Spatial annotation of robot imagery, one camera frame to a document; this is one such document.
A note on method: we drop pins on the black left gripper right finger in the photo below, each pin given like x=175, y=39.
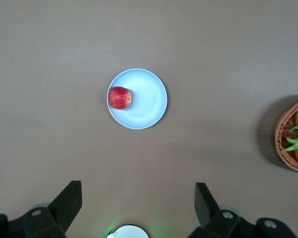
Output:
x=206, y=205

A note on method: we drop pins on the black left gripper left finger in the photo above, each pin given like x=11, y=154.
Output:
x=64, y=203

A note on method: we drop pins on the red apple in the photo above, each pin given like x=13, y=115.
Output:
x=119, y=98

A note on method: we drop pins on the brown wicker basket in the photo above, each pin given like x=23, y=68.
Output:
x=279, y=138

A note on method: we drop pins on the brown table cloth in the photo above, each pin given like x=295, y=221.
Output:
x=64, y=99

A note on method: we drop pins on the light blue plate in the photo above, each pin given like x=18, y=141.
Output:
x=146, y=104

